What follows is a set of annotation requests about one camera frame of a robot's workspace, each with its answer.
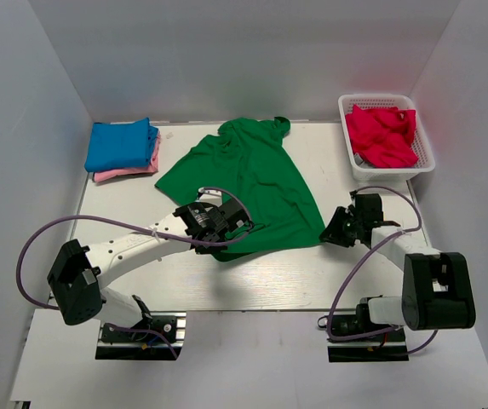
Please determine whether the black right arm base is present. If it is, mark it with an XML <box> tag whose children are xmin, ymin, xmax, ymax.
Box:
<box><xmin>327</xmin><ymin>314</ymin><xmax>409</xmax><ymax>364</ymax></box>

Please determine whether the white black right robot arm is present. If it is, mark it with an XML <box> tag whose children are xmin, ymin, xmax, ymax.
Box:
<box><xmin>319</xmin><ymin>187</ymin><xmax>476</xmax><ymax>343</ymax></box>

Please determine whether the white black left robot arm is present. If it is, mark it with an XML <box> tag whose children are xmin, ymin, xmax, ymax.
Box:
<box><xmin>47</xmin><ymin>199</ymin><xmax>254</xmax><ymax>340</ymax></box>

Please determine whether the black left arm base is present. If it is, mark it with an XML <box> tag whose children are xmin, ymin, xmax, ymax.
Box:
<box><xmin>95</xmin><ymin>312</ymin><xmax>187</xmax><ymax>361</ymax></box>

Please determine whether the folded pink t shirt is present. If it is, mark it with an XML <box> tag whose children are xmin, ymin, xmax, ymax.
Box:
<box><xmin>92</xmin><ymin>128</ymin><xmax>161</xmax><ymax>183</ymax></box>

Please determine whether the white plastic basket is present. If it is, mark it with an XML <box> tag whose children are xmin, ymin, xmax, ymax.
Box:
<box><xmin>338</xmin><ymin>94</ymin><xmax>435</xmax><ymax>181</ymax></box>

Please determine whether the folded blue t shirt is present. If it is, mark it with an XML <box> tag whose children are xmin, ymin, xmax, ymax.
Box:
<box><xmin>84</xmin><ymin>118</ymin><xmax>158</xmax><ymax>173</ymax></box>

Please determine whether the crumpled red t shirt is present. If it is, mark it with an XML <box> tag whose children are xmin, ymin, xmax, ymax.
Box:
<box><xmin>345</xmin><ymin>106</ymin><xmax>418</xmax><ymax>169</ymax></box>

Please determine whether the green t shirt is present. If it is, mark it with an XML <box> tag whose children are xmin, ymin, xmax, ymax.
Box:
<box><xmin>155</xmin><ymin>117</ymin><xmax>324</xmax><ymax>262</ymax></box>

